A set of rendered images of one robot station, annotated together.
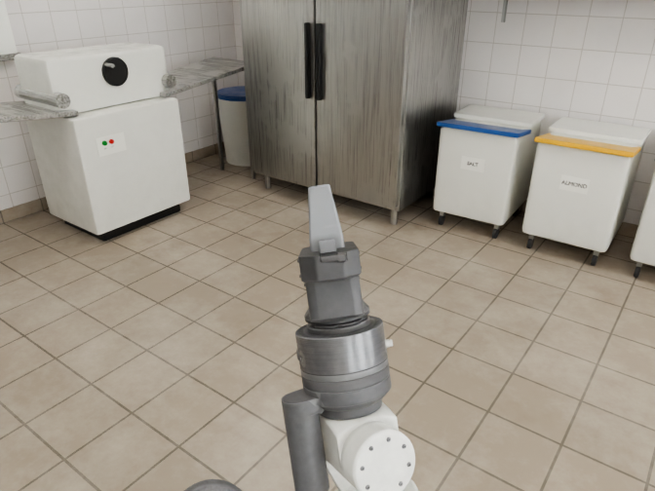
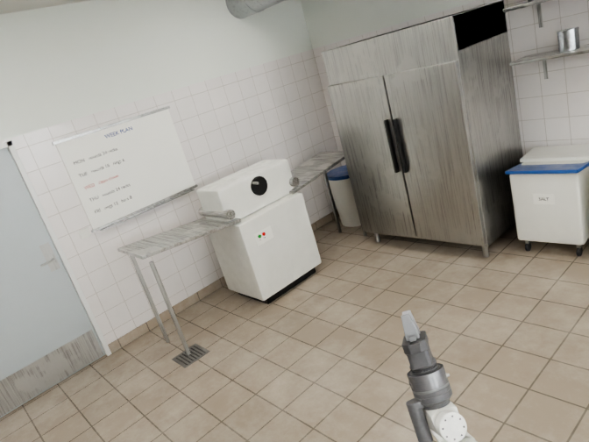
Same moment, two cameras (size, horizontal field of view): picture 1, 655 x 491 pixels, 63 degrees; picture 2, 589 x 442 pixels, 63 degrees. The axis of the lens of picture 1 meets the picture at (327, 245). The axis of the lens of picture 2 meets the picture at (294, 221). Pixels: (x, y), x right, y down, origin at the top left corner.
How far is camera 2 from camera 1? 0.69 m
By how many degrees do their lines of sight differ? 18
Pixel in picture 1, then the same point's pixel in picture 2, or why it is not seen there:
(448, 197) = (529, 228)
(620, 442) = not seen: outside the picture
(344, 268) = (420, 348)
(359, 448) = (440, 420)
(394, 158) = (474, 206)
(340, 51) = (415, 134)
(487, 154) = (555, 189)
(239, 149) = (350, 214)
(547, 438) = not seen: outside the picture
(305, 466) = (420, 431)
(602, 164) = not seen: outside the picture
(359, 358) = (434, 382)
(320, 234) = (408, 333)
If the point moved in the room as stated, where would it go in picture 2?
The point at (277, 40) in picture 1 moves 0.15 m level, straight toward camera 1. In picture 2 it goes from (365, 135) to (366, 138)
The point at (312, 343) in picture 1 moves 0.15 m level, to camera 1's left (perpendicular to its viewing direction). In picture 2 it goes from (414, 378) to (351, 384)
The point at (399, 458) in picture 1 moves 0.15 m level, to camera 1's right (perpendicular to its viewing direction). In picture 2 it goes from (458, 424) to (531, 419)
